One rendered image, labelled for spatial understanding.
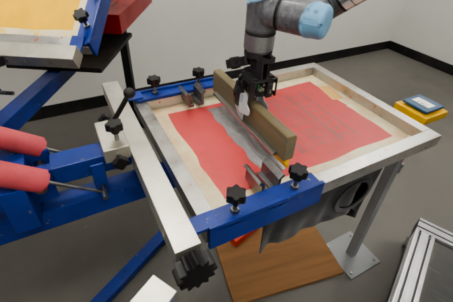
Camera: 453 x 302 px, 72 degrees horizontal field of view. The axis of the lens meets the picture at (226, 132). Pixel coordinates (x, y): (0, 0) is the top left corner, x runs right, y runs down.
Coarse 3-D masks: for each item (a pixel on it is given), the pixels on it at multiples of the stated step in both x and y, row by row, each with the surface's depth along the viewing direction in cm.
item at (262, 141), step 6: (216, 96) 102; (222, 102) 98; (228, 108) 96; (234, 114) 93; (240, 120) 91; (246, 126) 88; (252, 132) 86; (258, 138) 84; (264, 144) 82; (270, 150) 80
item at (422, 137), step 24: (288, 72) 126; (312, 72) 132; (360, 96) 113; (144, 120) 94; (408, 120) 100; (168, 144) 85; (408, 144) 90; (432, 144) 95; (168, 168) 80; (336, 168) 80; (360, 168) 81; (192, 192) 71; (192, 216) 70
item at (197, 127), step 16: (272, 96) 116; (320, 96) 118; (176, 112) 105; (192, 112) 105; (208, 112) 106; (176, 128) 97; (192, 128) 98; (208, 128) 98; (224, 128) 98; (192, 144) 91; (208, 144) 91
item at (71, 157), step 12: (96, 144) 76; (60, 156) 72; (72, 156) 72; (84, 156) 72; (96, 156) 72; (60, 168) 69; (72, 168) 71; (84, 168) 72; (108, 168) 75; (60, 180) 71; (72, 180) 72
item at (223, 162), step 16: (336, 112) 109; (352, 112) 110; (368, 128) 102; (224, 144) 92; (336, 144) 94; (352, 144) 94; (368, 144) 95; (208, 160) 86; (224, 160) 86; (240, 160) 86; (304, 160) 87; (320, 160) 88; (224, 176) 81; (240, 176) 81; (224, 192) 76
